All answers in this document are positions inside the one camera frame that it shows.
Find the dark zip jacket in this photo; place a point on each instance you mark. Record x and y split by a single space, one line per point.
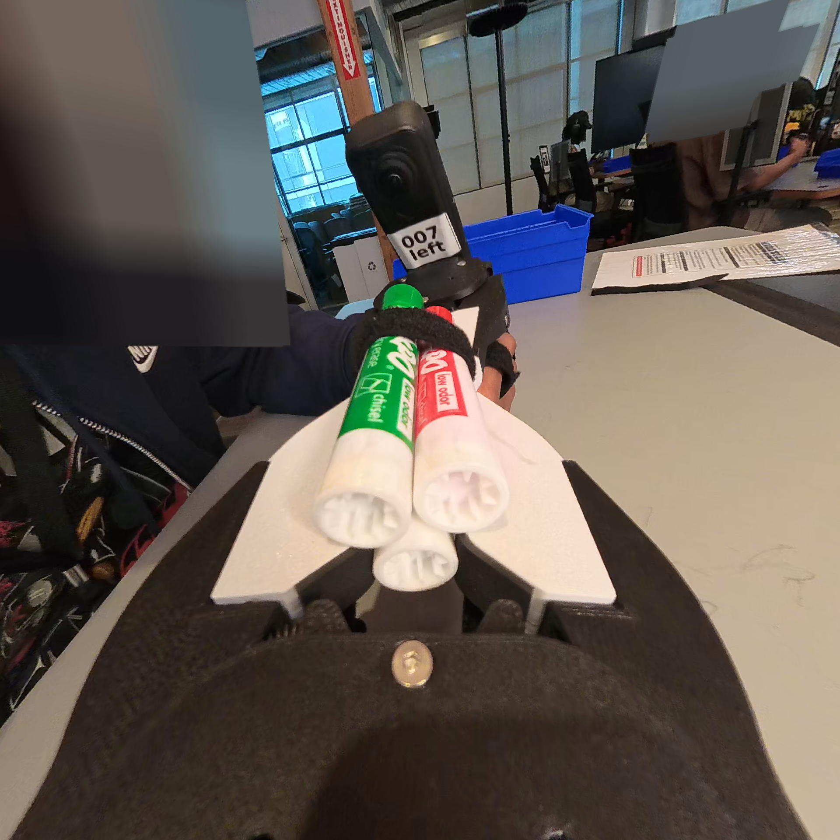
105 407

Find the small blue bin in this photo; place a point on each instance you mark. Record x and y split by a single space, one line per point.
830 163

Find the red dry erase marker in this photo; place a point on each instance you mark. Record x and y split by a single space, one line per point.
460 460

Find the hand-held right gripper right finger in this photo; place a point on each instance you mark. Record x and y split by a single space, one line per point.
551 538

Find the blue plastic bin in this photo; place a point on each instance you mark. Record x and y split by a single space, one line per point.
525 256

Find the person's left hand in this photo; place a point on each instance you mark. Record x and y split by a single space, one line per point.
494 383

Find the white recycling bin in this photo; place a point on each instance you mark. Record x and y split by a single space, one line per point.
357 263

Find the black computer monitor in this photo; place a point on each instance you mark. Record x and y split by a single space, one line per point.
624 99

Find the black ceiling lamp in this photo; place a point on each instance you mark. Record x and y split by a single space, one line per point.
496 16

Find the green dry erase marker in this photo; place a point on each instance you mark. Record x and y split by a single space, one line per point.
368 460
415 562

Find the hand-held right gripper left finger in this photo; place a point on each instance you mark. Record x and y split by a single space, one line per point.
269 551

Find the wooden post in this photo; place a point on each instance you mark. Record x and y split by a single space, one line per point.
348 59

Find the printed paper sheet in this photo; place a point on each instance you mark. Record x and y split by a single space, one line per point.
722 256

